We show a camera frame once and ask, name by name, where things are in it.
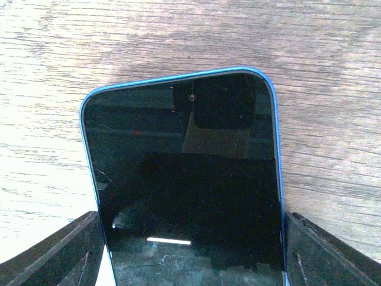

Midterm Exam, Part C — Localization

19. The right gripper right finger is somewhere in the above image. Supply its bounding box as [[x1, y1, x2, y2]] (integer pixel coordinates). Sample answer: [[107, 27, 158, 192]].
[[285, 212, 380, 285]]

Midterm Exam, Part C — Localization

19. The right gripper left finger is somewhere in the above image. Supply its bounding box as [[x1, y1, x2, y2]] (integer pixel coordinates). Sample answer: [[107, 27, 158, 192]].
[[1, 211, 104, 285]]

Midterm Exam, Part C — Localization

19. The blue phone black screen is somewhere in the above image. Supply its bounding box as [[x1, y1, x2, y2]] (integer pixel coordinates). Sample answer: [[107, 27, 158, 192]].
[[80, 66, 288, 285]]

